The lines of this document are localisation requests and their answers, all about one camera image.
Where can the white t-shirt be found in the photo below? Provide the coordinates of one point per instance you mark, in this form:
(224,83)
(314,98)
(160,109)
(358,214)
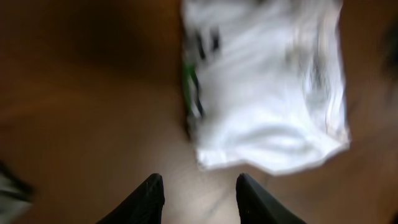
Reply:
(263,83)

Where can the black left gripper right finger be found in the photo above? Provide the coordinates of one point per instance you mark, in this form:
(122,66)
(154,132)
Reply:
(257,206)

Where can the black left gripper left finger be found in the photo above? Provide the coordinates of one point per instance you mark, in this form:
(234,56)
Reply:
(143,206)

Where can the grey folded garment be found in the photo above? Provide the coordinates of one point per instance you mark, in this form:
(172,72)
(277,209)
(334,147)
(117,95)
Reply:
(16,196)

